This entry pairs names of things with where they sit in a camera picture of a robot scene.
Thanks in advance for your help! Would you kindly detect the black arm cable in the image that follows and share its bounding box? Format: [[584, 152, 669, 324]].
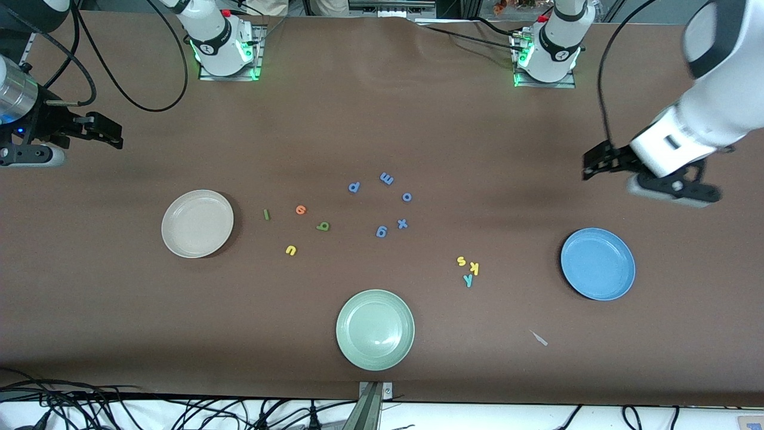
[[45, 0, 189, 113], [597, 0, 657, 150]]

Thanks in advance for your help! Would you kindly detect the grey aluminium table rail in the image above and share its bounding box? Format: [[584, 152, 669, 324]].
[[18, 33, 38, 67]]

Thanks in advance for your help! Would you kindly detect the metal table edge bracket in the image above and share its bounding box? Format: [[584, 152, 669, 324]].
[[343, 381, 393, 430]]

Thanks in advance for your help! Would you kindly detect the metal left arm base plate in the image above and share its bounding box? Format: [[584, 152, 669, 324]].
[[512, 29, 577, 89]]

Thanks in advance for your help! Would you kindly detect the pale green round plate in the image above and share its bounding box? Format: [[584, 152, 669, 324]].
[[335, 289, 415, 371]]

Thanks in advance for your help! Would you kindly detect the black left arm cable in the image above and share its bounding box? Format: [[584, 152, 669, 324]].
[[597, 0, 657, 150]]

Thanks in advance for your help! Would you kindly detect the aluminium frame profile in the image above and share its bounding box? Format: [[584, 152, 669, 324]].
[[348, 0, 438, 19]]

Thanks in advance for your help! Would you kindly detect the beige round plate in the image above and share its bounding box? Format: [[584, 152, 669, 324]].
[[161, 189, 235, 259]]

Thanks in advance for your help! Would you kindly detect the black cable on table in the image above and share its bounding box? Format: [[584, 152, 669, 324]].
[[418, 21, 526, 51]]

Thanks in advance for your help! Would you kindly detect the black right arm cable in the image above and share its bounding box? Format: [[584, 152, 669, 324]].
[[45, 0, 189, 113]]

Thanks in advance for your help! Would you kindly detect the blue round plate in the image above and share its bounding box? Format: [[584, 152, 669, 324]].
[[560, 228, 636, 301]]

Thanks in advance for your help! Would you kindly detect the black floor cable tangle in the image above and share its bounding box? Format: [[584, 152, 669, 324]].
[[0, 367, 359, 430]]

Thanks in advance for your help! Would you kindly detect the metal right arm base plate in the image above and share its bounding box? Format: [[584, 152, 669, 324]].
[[199, 24, 266, 81]]

